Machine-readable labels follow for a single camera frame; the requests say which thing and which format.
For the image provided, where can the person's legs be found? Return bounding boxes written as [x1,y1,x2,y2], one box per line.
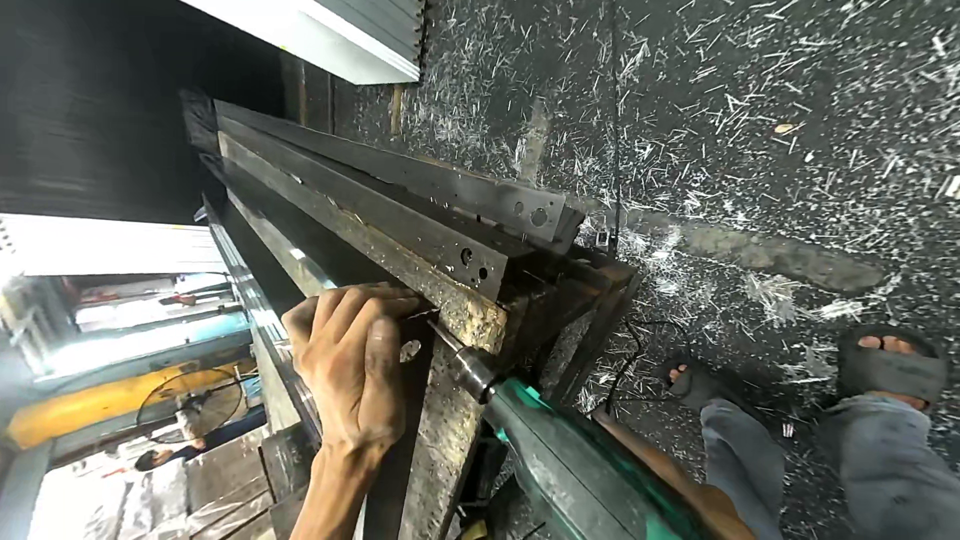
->
[666,324,960,540]

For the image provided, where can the person's left hand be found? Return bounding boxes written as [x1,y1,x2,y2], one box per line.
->
[282,283,425,454]

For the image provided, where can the round wire fan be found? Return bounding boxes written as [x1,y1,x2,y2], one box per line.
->
[136,365,244,444]

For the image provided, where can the grey metal beam, dark holes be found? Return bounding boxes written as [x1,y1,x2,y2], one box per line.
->
[217,120,532,303]

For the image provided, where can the person's right hand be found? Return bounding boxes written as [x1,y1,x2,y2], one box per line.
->
[591,408,757,540]

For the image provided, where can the person's left forearm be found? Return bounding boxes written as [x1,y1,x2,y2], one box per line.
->
[289,441,387,540]

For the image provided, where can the shelf with assorted items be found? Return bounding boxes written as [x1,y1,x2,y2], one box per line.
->
[52,272,240,333]

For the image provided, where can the rusty metal bench frame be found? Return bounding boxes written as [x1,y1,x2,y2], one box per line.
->
[498,243,641,408]

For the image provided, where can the stack of long white panels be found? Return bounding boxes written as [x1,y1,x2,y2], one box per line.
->
[0,213,229,278]

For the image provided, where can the pile of wrapped brown packages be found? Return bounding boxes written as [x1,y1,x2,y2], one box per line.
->
[46,426,318,540]

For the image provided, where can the yellow beam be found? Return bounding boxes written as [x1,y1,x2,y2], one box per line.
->
[7,344,254,450]

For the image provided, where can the green and black power drill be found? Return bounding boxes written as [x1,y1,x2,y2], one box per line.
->
[427,318,725,540]

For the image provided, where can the dark metal profile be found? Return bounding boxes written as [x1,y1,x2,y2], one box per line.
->
[224,161,438,540]

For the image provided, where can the shiny long metal profile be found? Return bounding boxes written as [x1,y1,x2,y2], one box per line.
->
[199,193,324,445]

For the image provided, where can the black cable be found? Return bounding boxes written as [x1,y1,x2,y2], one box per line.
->
[603,320,692,415]

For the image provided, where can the grey metal beam, round holes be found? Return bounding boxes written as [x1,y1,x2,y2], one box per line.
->
[213,99,585,255]

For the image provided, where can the dusty speckled workbench beam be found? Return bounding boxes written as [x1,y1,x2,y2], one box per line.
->
[218,132,509,540]

